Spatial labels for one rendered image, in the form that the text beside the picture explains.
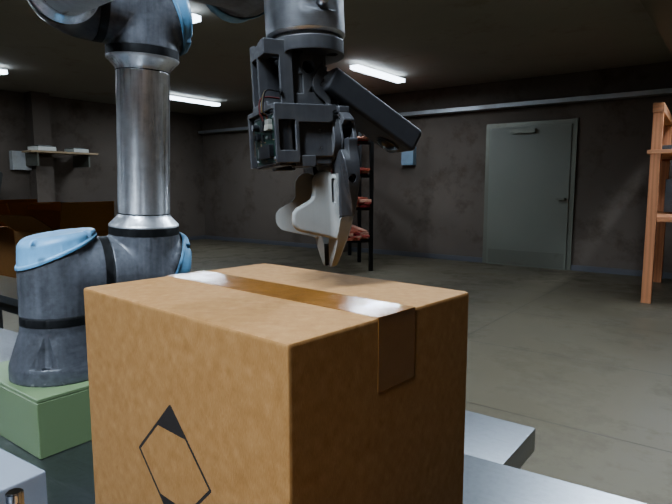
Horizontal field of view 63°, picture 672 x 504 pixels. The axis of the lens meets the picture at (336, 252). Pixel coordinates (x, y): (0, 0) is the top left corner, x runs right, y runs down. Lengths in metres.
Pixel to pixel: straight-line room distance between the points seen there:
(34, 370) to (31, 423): 0.08
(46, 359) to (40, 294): 0.10
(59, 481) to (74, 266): 0.31
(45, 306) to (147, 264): 0.16
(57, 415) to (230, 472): 0.52
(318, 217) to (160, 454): 0.25
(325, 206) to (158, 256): 0.50
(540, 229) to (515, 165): 1.04
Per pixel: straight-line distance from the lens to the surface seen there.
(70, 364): 0.95
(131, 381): 0.55
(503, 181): 8.93
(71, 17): 0.92
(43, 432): 0.93
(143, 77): 0.97
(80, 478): 0.87
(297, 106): 0.50
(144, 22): 0.97
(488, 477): 0.83
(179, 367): 0.47
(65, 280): 0.94
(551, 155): 8.73
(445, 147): 9.39
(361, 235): 7.80
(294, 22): 0.53
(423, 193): 9.55
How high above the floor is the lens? 1.22
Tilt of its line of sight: 7 degrees down
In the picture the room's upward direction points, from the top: straight up
